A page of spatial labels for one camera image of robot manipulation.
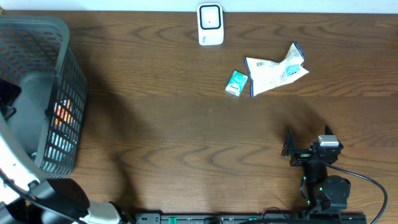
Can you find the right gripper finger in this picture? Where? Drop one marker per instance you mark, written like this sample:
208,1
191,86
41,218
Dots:
289,146
328,130

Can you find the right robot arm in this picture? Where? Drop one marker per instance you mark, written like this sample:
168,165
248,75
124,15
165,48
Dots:
324,193

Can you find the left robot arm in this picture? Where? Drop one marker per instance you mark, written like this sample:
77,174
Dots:
29,196

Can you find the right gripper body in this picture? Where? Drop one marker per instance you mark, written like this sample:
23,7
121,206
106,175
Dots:
302,155

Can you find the grey plastic mesh basket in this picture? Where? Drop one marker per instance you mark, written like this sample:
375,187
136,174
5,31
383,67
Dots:
35,56

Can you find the orange tissue pack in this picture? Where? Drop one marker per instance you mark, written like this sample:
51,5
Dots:
63,113

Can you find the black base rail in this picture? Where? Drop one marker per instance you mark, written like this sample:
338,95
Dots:
269,217

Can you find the yellow white snack bag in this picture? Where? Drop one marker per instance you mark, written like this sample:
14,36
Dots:
266,74

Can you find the teal Kleenex tissue pack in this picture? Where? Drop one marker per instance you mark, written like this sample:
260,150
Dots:
236,83

